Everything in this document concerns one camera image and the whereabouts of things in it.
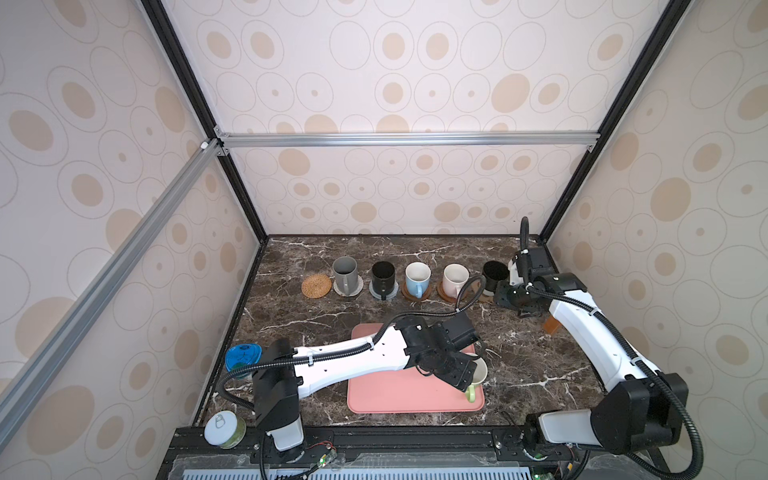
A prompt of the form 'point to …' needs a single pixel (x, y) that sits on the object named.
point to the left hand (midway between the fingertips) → (468, 378)
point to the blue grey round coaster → (378, 295)
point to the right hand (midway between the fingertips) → (501, 297)
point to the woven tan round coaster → (316, 286)
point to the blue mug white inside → (417, 275)
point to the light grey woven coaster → (358, 289)
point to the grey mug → (345, 270)
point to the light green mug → (480, 373)
